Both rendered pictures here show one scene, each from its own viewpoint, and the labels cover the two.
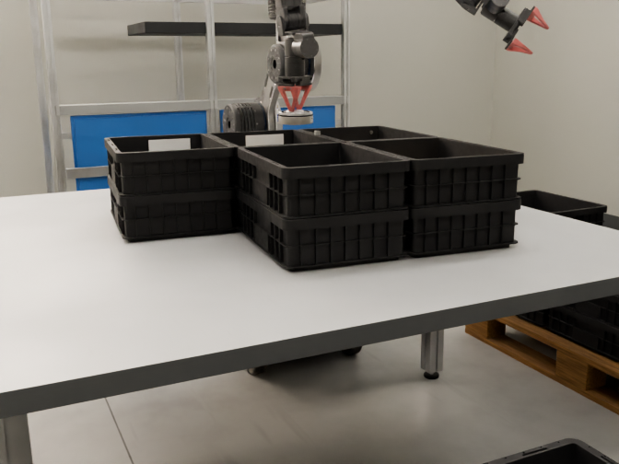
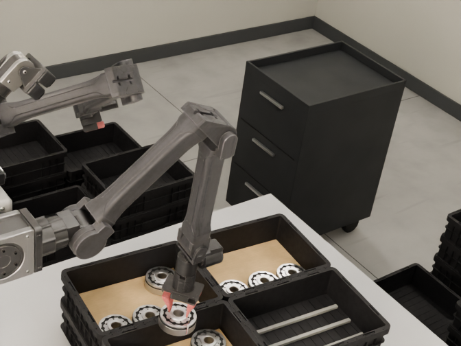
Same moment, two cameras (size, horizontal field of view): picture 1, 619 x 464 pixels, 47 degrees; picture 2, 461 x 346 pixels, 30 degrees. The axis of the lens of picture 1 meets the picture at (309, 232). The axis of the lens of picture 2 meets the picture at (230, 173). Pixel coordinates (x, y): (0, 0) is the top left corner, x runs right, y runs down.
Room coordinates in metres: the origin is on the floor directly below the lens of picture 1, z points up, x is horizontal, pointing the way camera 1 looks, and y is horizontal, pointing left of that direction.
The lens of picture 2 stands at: (2.48, 1.74, 2.63)
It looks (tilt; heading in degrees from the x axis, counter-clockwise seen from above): 33 degrees down; 254
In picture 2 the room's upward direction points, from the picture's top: 9 degrees clockwise
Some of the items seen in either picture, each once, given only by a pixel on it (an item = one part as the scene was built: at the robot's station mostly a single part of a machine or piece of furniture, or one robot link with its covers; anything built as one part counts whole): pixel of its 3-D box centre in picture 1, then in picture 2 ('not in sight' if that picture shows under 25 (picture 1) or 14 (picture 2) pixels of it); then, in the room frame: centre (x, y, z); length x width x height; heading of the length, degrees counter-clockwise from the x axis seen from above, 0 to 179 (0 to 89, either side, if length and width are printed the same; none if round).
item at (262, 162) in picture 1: (317, 158); (308, 315); (1.69, -0.02, 0.92); 0.40 x 0.30 x 0.02; 20
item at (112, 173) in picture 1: (166, 164); not in sight; (1.96, 0.40, 0.87); 0.40 x 0.30 x 0.11; 20
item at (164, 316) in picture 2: (295, 112); (178, 315); (2.09, 0.04, 1.00); 0.10 x 0.10 x 0.01
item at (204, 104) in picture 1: (211, 104); not in sight; (4.01, 0.54, 0.91); 1.70 x 0.10 x 0.05; 115
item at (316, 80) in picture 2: not in sight; (308, 153); (1.17, -1.62, 0.45); 0.62 x 0.45 x 0.90; 25
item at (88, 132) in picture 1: (144, 165); not in sight; (3.81, 0.89, 0.60); 0.72 x 0.03 x 0.56; 115
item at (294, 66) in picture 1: (295, 69); (184, 280); (2.09, 0.04, 1.12); 0.10 x 0.07 x 0.07; 154
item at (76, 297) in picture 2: (363, 136); (141, 287); (2.17, -0.17, 0.92); 0.40 x 0.30 x 0.02; 20
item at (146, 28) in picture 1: (239, 29); not in sight; (4.30, 0.40, 1.32); 1.20 x 0.45 x 0.06; 115
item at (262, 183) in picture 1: (318, 179); (305, 328); (1.69, -0.02, 0.87); 0.40 x 0.30 x 0.11; 20
